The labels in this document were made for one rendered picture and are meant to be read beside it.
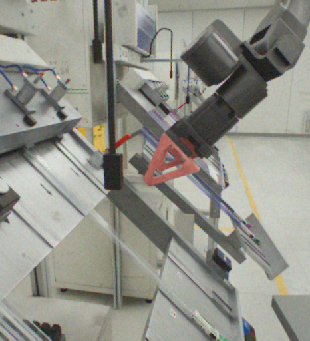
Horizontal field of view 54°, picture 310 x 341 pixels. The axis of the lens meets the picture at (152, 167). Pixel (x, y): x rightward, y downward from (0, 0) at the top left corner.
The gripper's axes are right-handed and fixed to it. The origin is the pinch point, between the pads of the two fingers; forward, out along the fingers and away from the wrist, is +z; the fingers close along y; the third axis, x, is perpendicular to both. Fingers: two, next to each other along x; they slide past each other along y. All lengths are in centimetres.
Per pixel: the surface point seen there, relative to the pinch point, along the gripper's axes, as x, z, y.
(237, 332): 34.1, 12.6, -7.2
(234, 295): 33.8, 12.0, -18.2
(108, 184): -3.4, 2.1, 12.0
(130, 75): -41, 8, -115
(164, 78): -77, 16, -450
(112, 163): -4.9, -0.2, 12.0
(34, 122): -18.9, 8.3, 1.9
